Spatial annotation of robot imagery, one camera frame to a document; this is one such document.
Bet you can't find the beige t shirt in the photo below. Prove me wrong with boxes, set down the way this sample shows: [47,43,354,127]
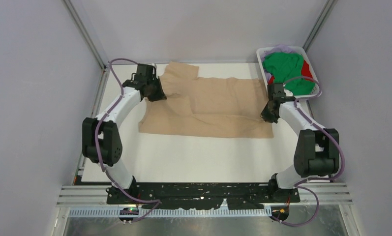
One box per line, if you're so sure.
[139,62,273,139]

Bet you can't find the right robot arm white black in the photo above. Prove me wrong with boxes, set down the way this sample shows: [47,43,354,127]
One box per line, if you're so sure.
[261,83,341,202]

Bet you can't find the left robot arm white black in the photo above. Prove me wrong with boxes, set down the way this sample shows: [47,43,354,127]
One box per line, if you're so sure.
[82,63,166,204]

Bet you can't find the green t shirt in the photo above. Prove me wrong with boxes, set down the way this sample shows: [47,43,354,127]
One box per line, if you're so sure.
[262,53,315,95]

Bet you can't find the red t shirt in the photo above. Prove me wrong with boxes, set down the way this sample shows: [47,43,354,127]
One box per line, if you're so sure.
[268,60,313,84]

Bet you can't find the white plastic basket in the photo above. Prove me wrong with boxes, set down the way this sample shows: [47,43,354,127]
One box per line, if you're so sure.
[256,46,321,99]

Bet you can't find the lavender t shirt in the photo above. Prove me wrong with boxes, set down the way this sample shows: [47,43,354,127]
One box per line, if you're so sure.
[260,44,296,82]

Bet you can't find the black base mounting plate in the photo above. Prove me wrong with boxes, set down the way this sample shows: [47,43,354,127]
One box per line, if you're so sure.
[106,182,300,210]

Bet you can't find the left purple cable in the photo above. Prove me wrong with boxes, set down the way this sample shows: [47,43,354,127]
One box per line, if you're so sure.
[94,58,161,223]

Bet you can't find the white slotted cable duct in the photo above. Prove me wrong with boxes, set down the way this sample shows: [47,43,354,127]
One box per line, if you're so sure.
[68,207,271,218]

